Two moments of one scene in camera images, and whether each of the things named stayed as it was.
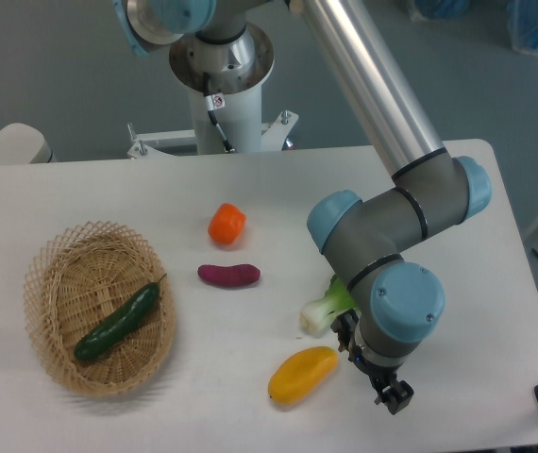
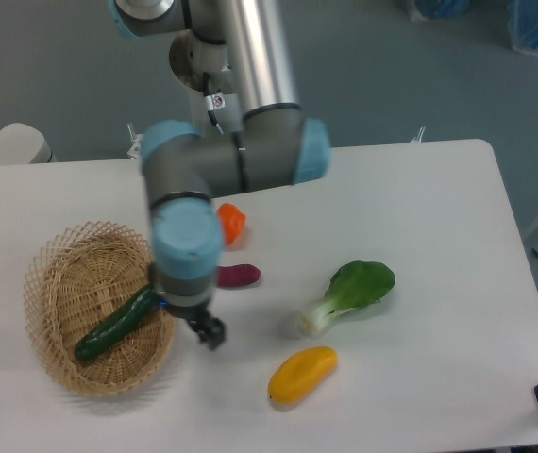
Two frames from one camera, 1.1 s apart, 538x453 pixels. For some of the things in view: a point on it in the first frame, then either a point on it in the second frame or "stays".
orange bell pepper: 226,223 stays
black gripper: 393,396 → 196,316
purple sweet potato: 229,276 stays
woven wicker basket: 75,277 stays
